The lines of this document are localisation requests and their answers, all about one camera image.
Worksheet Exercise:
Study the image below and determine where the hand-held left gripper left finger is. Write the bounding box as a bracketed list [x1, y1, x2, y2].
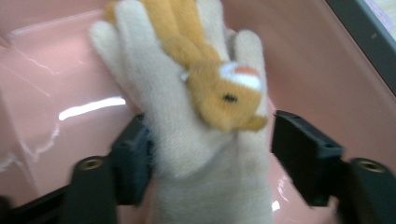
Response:
[60, 113, 155, 224]

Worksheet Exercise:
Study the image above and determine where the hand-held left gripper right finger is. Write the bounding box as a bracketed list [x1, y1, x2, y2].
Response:
[270, 109, 396, 224]

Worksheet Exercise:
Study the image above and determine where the cream glove with orange animal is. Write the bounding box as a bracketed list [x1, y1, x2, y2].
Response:
[88, 0, 276, 224]

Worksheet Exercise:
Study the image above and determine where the pink basket with grey rim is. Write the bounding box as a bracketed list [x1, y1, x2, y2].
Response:
[0, 0, 396, 224]

